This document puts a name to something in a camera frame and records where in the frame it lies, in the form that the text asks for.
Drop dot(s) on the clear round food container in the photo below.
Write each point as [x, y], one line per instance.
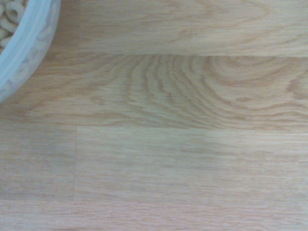
[31, 48]

